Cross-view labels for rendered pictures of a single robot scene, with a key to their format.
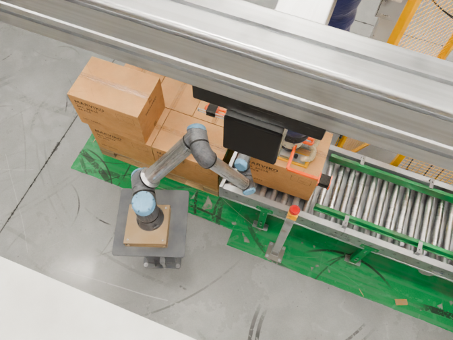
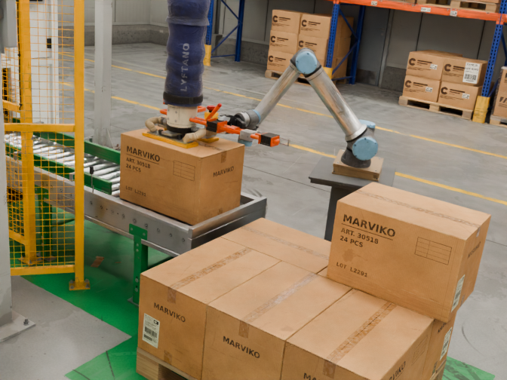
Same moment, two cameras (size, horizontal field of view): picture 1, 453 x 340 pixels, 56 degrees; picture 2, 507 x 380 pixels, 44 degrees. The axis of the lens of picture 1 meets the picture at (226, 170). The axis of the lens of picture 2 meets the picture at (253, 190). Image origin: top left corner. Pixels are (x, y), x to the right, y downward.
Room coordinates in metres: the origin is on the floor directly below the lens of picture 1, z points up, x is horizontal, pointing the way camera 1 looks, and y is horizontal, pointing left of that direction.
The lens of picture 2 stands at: (4.83, 0.86, 1.92)
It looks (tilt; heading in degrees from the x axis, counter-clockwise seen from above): 20 degrees down; 194
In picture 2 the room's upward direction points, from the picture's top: 6 degrees clockwise
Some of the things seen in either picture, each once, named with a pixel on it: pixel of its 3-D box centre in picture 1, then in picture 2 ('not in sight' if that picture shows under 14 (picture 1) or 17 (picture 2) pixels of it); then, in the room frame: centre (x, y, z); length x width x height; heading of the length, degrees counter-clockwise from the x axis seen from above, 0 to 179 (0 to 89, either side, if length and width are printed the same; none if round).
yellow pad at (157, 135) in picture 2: not in sight; (170, 136); (1.63, -0.48, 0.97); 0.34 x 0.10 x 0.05; 72
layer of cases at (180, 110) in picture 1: (177, 113); (300, 317); (2.17, 0.47, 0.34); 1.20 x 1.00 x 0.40; 71
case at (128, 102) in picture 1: (118, 100); (407, 246); (2.00, 0.90, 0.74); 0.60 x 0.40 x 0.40; 72
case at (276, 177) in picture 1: (282, 156); (181, 171); (1.56, -0.43, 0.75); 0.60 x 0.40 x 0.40; 72
